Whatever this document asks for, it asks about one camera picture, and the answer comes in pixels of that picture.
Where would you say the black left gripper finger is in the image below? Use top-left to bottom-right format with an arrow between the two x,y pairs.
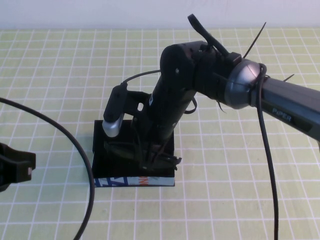
0,142 -> 37,185
0,154 -> 18,193

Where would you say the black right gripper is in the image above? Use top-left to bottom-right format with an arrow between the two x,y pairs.
133,109 -> 181,172

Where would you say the black glasses case printed side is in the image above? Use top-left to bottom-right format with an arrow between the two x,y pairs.
91,119 -> 176,188

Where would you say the black right camera bracket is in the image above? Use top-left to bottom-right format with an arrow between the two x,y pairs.
124,91 -> 152,121

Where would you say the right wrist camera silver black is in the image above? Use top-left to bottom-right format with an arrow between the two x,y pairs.
103,84 -> 129,138

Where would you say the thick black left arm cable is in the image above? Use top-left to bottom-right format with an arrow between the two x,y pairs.
0,97 -> 95,240

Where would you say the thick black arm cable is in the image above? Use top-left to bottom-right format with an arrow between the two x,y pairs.
248,63 -> 280,240
0,97 -> 95,240

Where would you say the thin black right camera cable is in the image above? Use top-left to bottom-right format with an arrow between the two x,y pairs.
121,69 -> 198,115

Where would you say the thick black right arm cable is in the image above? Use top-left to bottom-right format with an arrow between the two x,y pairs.
248,63 -> 280,240

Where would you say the black right arm strap loop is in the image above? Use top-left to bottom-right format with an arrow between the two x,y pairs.
187,14 -> 230,60

